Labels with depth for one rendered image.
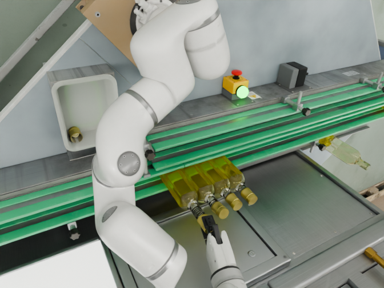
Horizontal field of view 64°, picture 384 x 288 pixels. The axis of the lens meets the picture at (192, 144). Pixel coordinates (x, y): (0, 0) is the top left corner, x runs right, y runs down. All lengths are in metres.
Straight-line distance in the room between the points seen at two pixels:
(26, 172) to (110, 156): 0.57
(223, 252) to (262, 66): 0.78
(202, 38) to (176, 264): 0.42
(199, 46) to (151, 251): 0.39
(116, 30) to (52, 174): 0.46
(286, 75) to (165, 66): 0.84
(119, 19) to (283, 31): 0.68
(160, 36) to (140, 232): 0.33
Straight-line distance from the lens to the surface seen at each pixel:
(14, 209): 0.98
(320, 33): 1.48
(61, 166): 1.04
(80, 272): 0.99
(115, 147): 0.51
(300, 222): 1.19
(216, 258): 0.78
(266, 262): 1.00
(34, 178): 1.02
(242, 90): 1.15
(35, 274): 1.02
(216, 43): 0.64
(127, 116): 0.54
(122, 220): 0.55
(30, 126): 1.04
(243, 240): 1.04
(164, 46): 0.55
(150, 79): 0.59
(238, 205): 0.95
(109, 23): 0.88
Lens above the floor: 1.66
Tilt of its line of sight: 46 degrees down
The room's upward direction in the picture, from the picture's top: 137 degrees clockwise
